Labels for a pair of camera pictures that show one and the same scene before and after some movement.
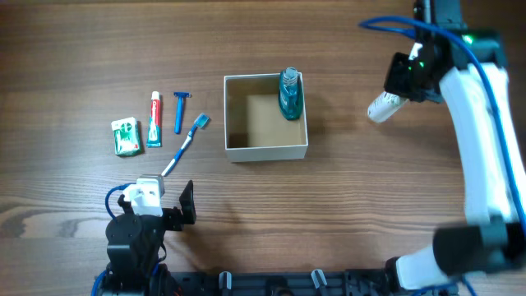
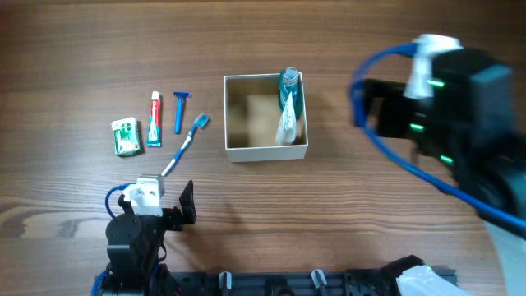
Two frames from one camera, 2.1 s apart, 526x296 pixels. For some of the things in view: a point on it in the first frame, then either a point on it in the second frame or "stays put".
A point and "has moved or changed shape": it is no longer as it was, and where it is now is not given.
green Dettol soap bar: (127, 136) stays put
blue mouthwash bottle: (290, 90) stays put
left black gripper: (176, 221) stays put
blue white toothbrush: (200, 122) stays put
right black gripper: (393, 84) → (392, 123)
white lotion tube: (384, 106) has moved or changed shape
